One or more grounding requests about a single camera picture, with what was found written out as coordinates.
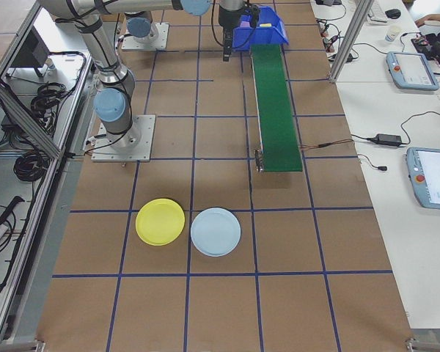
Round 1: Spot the grey connector block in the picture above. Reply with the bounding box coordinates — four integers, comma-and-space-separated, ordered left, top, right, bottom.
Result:
322, 33, 342, 51

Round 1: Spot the light blue plate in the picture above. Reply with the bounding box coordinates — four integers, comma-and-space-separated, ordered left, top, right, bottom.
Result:
189, 207, 242, 258

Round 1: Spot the yellow plate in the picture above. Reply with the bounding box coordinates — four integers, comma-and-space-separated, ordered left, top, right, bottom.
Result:
135, 197, 186, 246

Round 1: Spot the blue plastic bin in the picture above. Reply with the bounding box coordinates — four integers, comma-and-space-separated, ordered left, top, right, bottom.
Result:
232, 5, 290, 51

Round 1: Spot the green conveyor belt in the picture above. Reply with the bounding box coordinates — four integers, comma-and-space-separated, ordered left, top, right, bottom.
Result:
249, 43, 304, 174

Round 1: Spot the white keyboard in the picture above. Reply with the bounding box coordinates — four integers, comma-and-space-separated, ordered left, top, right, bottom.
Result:
367, 0, 389, 23

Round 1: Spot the black power adapter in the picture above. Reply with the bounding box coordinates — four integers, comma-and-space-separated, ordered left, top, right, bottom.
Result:
374, 133, 403, 146

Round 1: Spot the grey blue teach pendant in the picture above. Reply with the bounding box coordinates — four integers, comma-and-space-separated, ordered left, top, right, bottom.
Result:
384, 51, 440, 92
404, 146, 440, 210

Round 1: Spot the black box monitor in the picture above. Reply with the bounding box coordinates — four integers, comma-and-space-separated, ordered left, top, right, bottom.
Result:
11, 26, 52, 78

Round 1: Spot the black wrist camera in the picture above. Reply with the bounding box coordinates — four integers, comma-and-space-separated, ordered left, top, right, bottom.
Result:
248, 4, 261, 29

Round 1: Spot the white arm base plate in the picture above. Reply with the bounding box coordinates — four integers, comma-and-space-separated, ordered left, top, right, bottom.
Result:
121, 22, 169, 51
90, 114, 157, 163

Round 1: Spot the aluminium gantry post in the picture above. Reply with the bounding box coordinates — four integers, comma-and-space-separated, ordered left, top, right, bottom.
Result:
328, 0, 375, 84

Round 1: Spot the red wire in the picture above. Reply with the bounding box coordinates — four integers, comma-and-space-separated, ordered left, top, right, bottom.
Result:
299, 139, 353, 151

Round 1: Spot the black cable coil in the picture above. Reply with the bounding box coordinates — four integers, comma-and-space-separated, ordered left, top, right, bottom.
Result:
29, 82, 74, 120
13, 149, 48, 183

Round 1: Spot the black cable with plug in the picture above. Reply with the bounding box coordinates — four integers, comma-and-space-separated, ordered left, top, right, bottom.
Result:
356, 153, 389, 172

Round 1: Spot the aluminium V-shaped frame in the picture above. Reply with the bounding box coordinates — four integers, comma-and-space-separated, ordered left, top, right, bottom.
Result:
0, 0, 96, 348

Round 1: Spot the black handle tool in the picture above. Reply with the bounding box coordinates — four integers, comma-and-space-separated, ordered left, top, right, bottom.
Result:
0, 195, 26, 227

